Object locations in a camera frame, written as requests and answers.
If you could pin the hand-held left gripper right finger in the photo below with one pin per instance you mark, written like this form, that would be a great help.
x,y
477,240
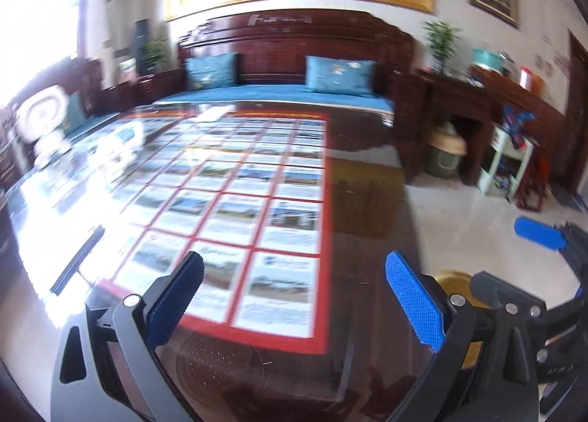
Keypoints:
x,y
413,298

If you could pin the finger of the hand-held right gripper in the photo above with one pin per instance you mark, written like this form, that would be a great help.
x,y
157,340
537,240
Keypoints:
x,y
505,288
540,233

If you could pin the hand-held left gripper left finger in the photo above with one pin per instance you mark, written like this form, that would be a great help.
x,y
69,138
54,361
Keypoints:
x,y
174,298

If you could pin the yellow round bin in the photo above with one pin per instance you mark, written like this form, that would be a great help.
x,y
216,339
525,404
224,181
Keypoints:
x,y
452,282

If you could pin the red stool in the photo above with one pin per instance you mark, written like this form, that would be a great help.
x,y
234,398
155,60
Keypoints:
x,y
535,190

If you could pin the small white shelf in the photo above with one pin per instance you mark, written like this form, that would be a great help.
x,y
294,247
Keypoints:
x,y
503,169

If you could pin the black tablet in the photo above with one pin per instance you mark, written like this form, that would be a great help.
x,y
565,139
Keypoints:
x,y
80,261

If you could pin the blue toy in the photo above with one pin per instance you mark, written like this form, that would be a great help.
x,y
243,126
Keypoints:
x,y
517,123

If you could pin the red-bordered picture poster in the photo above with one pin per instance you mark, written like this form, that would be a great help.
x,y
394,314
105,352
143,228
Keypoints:
x,y
239,183

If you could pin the wooden door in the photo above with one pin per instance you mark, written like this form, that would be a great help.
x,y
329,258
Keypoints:
x,y
578,105

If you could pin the red-lidded plastic container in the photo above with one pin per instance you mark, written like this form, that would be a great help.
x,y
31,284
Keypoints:
x,y
527,77

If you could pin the dark wooden sideboard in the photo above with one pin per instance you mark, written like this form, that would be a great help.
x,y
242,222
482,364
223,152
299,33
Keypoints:
x,y
459,95

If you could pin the white printed plastic bag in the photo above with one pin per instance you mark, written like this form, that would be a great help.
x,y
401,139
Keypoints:
x,y
117,148

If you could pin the blue and white plastic bag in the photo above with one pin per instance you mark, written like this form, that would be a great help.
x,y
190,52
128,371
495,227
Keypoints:
x,y
131,131

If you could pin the glass kettle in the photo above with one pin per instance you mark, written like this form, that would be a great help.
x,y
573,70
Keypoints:
x,y
506,63

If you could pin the teal cooking pot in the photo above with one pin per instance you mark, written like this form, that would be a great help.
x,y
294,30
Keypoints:
x,y
486,59

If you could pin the white folded cloth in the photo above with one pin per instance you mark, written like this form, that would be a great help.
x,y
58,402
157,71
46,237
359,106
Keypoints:
x,y
210,114

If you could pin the wooden corner table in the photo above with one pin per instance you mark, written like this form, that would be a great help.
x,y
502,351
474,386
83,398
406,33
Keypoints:
x,y
161,86

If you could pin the potted plant in patterned vase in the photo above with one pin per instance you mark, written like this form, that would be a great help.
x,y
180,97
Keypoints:
x,y
441,43

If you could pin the white robot toy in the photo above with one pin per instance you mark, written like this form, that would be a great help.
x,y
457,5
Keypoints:
x,y
43,112

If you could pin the blue sofa seat pad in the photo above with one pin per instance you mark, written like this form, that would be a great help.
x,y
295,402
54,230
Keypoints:
x,y
275,93

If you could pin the blue floral cushion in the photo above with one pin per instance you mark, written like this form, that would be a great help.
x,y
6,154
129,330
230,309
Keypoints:
x,y
340,75
211,70

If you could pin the dark wooden armchair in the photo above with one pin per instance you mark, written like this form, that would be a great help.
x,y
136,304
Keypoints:
x,y
92,79

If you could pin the small photo card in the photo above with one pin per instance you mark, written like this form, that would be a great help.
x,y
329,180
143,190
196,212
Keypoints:
x,y
127,66

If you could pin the small potted plant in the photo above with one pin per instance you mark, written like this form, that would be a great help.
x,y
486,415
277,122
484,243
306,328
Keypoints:
x,y
154,54

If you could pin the black tower speaker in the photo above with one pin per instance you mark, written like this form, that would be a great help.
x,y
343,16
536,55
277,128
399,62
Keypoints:
x,y
142,47

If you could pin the dark wooden sofa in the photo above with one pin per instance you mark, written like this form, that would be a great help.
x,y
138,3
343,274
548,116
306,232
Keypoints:
x,y
275,45

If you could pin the bright window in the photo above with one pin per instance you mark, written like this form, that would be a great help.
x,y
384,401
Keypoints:
x,y
41,22

